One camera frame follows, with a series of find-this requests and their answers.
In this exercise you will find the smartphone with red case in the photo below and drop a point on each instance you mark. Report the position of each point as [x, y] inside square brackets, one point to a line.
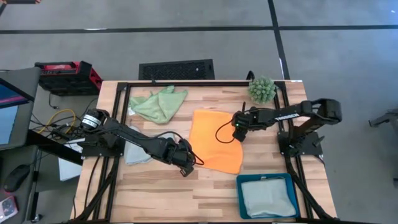
[7, 208]

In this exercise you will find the monitor with blue screen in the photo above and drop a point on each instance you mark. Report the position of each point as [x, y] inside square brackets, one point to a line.
[9, 124]

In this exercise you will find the green microfiber towel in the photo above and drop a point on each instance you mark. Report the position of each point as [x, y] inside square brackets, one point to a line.
[155, 107]

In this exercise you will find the black perforated panel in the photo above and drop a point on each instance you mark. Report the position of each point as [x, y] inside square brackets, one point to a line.
[186, 70]

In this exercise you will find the green succulent in white pot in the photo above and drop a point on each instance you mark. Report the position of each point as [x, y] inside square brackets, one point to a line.
[262, 90]

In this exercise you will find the dark grey side desk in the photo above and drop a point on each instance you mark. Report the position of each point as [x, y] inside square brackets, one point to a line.
[18, 155]

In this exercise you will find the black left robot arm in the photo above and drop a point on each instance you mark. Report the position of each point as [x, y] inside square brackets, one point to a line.
[136, 140]

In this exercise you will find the red and black toolbox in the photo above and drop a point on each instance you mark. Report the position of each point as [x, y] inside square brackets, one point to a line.
[62, 81]

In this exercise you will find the black computer mouse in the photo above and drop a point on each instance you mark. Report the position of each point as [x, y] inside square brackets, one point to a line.
[15, 177]

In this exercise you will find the dark bar with orange end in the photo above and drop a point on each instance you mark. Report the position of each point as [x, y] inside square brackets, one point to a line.
[18, 1]

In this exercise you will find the dark chair base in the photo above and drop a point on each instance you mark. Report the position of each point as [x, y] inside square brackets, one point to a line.
[385, 118]

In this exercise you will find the white paper sheet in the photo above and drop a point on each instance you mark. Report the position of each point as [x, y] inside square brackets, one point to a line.
[68, 169]

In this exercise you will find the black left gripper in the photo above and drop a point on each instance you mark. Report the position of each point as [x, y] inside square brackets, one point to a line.
[175, 152]

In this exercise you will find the blue plastic bin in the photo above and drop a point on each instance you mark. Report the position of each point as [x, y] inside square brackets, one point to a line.
[264, 176]

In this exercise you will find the black aluminium table frame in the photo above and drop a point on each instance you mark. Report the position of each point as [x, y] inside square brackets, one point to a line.
[202, 83]

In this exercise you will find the orange microfiber towel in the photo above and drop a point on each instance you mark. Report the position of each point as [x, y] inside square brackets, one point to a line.
[211, 146]

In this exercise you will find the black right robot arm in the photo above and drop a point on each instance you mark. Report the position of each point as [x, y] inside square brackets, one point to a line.
[323, 112]

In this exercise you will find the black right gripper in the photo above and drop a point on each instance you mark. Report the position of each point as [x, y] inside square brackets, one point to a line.
[247, 119]

